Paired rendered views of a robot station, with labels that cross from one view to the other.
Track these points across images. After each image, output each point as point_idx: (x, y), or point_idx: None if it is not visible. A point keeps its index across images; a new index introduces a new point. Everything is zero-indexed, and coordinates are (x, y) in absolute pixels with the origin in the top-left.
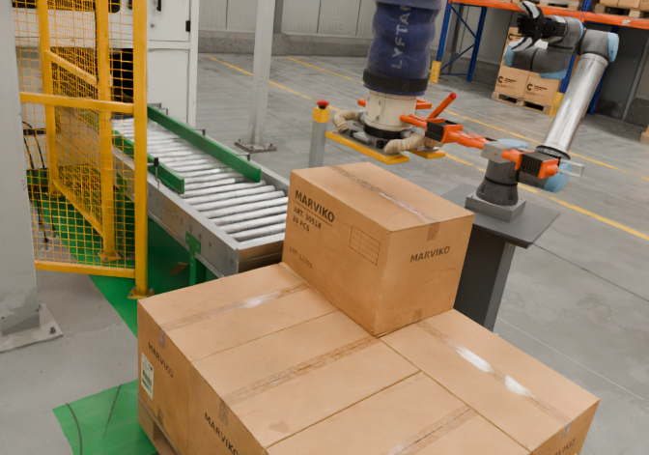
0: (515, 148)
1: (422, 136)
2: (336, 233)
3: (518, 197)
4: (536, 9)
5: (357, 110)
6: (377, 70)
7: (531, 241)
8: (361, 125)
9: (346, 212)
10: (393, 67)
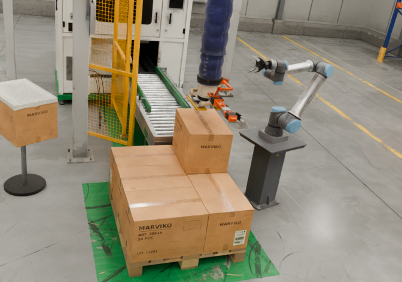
0: (277, 111)
1: None
2: (182, 134)
3: (281, 133)
4: (258, 58)
5: None
6: (199, 75)
7: (272, 152)
8: None
9: (183, 126)
10: (203, 75)
